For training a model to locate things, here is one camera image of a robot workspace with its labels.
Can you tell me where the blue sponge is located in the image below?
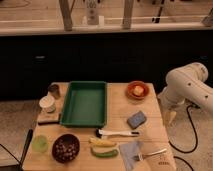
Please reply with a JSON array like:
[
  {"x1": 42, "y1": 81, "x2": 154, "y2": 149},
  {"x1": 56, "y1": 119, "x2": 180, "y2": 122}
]
[{"x1": 127, "y1": 111, "x2": 147, "y2": 129}]

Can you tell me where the yellow food in bowl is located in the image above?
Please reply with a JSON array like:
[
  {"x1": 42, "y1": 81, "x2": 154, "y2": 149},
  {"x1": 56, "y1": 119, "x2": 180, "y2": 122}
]
[{"x1": 133, "y1": 86, "x2": 144, "y2": 95}]

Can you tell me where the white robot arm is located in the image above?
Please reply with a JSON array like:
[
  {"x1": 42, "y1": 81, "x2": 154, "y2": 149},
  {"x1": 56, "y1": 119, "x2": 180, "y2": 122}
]
[{"x1": 158, "y1": 62, "x2": 213, "y2": 126}]

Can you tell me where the black cable on floor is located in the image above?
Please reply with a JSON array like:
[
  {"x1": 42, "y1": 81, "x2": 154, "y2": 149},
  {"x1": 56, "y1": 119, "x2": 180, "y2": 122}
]
[{"x1": 168, "y1": 104, "x2": 200, "y2": 171}]

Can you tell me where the metal cup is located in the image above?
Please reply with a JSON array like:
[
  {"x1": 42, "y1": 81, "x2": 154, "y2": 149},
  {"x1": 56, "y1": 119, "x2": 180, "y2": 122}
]
[{"x1": 48, "y1": 84, "x2": 60, "y2": 99}]

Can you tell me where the blue grey cloth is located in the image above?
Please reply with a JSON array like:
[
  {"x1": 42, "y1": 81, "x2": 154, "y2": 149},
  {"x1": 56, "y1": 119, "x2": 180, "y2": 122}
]
[{"x1": 119, "y1": 141, "x2": 142, "y2": 171}]

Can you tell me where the green plastic tray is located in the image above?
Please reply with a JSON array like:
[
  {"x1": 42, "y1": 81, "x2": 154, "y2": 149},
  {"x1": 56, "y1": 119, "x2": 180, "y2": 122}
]
[{"x1": 60, "y1": 81, "x2": 107, "y2": 128}]

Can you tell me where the light green cup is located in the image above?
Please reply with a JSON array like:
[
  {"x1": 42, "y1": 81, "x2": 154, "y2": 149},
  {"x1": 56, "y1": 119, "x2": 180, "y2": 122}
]
[{"x1": 32, "y1": 135, "x2": 48, "y2": 153}]

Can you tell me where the dark brown bowl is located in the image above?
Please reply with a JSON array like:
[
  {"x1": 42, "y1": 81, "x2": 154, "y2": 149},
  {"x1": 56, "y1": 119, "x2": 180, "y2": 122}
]
[{"x1": 52, "y1": 134, "x2": 80, "y2": 163}]

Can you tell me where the green pepper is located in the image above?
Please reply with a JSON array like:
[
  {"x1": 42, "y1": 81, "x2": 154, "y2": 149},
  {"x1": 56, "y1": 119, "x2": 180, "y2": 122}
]
[{"x1": 90, "y1": 147, "x2": 119, "y2": 158}]

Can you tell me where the wooden block with black edge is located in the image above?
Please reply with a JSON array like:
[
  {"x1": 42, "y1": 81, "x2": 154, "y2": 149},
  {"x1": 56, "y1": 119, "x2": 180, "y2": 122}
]
[{"x1": 37, "y1": 110, "x2": 61, "y2": 125}]

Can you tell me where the orange bowl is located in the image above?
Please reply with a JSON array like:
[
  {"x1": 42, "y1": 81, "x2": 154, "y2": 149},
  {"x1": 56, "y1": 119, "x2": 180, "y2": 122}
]
[{"x1": 126, "y1": 81, "x2": 149, "y2": 100}]

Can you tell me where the white handled black brush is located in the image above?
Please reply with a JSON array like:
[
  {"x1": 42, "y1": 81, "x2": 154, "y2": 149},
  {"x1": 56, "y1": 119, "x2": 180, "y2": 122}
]
[{"x1": 95, "y1": 129, "x2": 140, "y2": 137}]

